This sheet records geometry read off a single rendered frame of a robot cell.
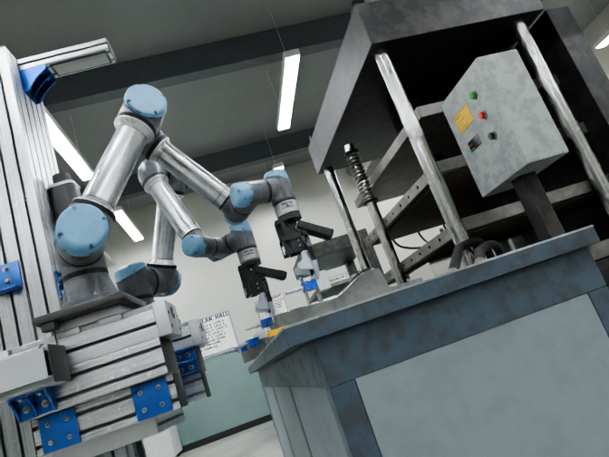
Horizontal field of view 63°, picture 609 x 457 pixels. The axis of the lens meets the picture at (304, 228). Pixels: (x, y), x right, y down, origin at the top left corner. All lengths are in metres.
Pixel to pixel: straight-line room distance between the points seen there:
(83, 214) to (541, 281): 1.05
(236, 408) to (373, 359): 7.94
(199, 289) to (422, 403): 8.16
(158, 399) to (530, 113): 1.41
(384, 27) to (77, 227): 1.45
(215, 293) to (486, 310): 8.09
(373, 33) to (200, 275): 7.35
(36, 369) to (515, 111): 1.53
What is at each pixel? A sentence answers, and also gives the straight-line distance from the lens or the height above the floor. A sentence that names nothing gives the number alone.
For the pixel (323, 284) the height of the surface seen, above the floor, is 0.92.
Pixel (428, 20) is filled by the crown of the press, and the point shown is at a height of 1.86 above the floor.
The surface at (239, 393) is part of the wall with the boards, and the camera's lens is 8.85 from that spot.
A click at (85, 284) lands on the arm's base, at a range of 1.40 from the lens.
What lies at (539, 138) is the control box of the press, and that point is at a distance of 1.77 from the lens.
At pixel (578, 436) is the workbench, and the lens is 1.14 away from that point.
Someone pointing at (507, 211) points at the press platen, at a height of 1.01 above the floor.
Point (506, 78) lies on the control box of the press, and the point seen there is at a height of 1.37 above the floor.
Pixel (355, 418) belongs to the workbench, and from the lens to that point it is 0.95.
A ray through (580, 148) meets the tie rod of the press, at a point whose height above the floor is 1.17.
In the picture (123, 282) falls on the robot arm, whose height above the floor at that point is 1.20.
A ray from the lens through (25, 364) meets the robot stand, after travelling 1.30.
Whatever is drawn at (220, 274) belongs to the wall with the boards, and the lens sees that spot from 9.04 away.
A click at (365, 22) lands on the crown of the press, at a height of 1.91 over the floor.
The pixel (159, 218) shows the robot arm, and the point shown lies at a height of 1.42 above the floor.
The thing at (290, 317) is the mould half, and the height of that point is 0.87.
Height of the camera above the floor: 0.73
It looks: 14 degrees up
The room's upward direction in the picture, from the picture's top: 19 degrees counter-clockwise
